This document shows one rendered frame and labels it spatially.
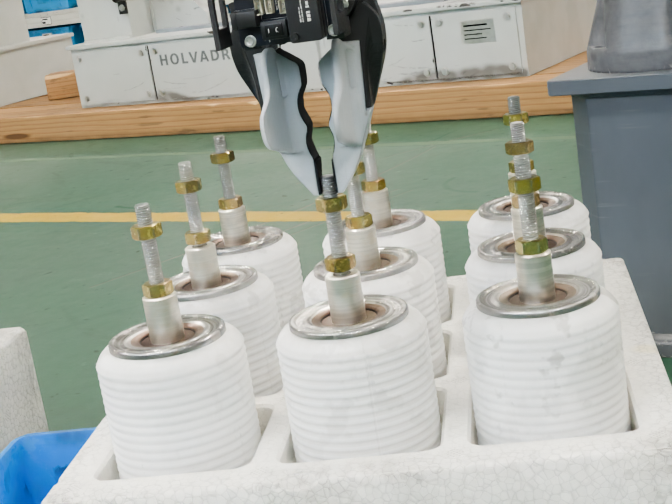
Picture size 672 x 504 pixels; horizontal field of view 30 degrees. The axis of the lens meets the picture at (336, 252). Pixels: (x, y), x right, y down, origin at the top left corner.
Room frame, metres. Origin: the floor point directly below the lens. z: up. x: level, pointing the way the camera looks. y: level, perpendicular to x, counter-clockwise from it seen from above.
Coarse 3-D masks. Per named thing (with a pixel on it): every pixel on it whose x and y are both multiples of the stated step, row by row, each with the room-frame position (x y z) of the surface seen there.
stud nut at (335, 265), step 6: (348, 252) 0.76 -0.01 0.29; (330, 258) 0.75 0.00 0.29; (336, 258) 0.75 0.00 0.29; (342, 258) 0.74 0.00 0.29; (348, 258) 0.74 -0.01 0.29; (354, 258) 0.75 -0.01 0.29; (330, 264) 0.75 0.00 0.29; (336, 264) 0.74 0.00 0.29; (342, 264) 0.74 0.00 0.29; (348, 264) 0.74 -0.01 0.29; (354, 264) 0.75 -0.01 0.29; (330, 270) 0.75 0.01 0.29; (336, 270) 0.74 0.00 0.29; (342, 270) 0.74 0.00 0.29; (348, 270) 0.74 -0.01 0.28
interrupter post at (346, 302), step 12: (336, 276) 0.75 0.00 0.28; (348, 276) 0.74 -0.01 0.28; (336, 288) 0.74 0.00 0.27; (348, 288) 0.74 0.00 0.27; (360, 288) 0.75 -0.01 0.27; (336, 300) 0.74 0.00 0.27; (348, 300) 0.74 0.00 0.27; (360, 300) 0.74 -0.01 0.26; (336, 312) 0.74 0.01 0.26; (348, 312) 0.74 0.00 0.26; (360, 312) 0.74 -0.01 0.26; (336, 324) 0.74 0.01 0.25; (348, 324) 0.74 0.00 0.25
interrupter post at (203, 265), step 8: (192, 248) 0.88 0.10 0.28; (200, 248) 0.88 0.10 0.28; (208, 248) 0.88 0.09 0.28; (192, 256) 0.88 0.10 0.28; (200, 256) 0.88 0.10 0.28; (208, 256) 0.88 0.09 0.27; (216, 256) 0.88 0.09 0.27; (192, 264) 0.88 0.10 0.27; (200, 264) 0.88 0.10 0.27; (208, 264) 0.88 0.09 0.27; (216, 264) 0.88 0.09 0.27; (192, 272) 0.88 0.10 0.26; (200, 272) 0.88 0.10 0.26; (208, 272) 0.88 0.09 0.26; (216, 272) 0.88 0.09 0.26; (192, 280) 0.88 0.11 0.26; (200, 280) 0.88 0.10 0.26; (208, 280) 0.88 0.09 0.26; (216, 280) 0.88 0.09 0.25; (200, 288) 0.88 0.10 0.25; (208, 288) 0.88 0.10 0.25
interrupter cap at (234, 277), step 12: (180, 276) 0.91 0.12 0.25; (228, 276) 0.90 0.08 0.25; (240, 276) 0.88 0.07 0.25; (252, 276) 0.87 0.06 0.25; (180, 288) 0.88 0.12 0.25; (192, 288) 0.88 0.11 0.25; (216, 288) 0.86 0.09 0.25; (228, 288) 0.85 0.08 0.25; (240, 288) 0.86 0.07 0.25; (180, 300) 0.85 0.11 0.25; (192, 300) 0.85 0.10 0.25
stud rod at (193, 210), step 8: (184, 168) 0.88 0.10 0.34; (184, 176) 0.88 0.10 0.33; (192, 176) 0.88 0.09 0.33; (184, 200) 0.89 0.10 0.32; (192, 200) 0.88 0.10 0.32; (192, 208) 0.88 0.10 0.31; (192, 216) 0.88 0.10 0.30; (200, 216) 0.88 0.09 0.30; (192, 224) 0.88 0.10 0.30; (200, 224) 0.88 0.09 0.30; (192, 232) 0.88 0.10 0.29
